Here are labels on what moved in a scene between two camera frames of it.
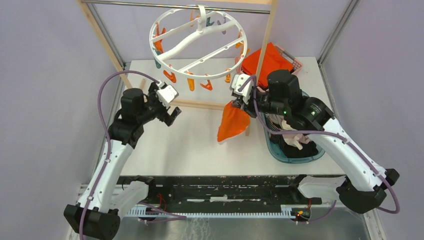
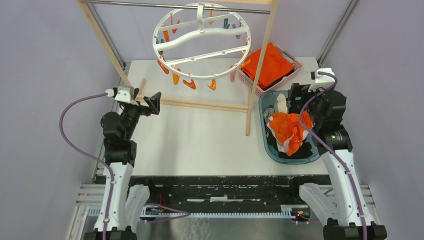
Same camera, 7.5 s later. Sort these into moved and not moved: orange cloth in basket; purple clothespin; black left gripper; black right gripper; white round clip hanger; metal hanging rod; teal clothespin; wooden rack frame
Moved: black left gripper; teal clothespin; purple clothespin; black right gripper
Not moved: metal hanging rod; white round clip hanger; wooden rack frame; orange cloth in basket
